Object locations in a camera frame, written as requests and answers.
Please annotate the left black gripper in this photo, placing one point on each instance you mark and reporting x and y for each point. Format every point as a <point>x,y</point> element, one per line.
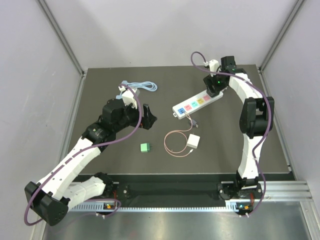
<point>147,120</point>

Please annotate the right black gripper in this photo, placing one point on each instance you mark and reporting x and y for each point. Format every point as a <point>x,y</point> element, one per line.
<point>209,81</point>

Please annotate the white multicolour power strip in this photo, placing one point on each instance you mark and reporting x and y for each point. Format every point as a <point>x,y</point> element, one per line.
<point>194,103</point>

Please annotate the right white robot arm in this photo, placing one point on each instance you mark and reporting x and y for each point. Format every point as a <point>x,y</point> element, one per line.
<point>256,118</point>

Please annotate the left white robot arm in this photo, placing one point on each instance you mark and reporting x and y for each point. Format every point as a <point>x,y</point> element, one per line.
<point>52,197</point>

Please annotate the light green plug adapter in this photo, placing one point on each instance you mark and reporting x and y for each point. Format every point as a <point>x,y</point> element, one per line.
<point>145,147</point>

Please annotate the light blue power strip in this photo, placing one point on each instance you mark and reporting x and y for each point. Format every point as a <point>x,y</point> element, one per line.
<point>146,85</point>

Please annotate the white charger block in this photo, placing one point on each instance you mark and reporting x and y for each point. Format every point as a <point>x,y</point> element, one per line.
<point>193,141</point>

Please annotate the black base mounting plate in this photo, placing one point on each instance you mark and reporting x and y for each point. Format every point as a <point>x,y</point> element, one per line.
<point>214,186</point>

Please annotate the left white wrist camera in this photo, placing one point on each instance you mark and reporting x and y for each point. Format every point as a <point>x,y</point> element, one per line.
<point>128,97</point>

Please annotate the right aluminium frame post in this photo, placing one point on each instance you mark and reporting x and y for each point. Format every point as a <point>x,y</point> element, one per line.
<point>298,5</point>

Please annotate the aluminium frame post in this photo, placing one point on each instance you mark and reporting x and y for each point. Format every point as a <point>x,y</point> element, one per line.
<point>60,35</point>
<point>298,5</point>

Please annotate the left aluminium frame post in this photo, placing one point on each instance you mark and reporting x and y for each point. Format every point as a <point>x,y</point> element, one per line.
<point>60,35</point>

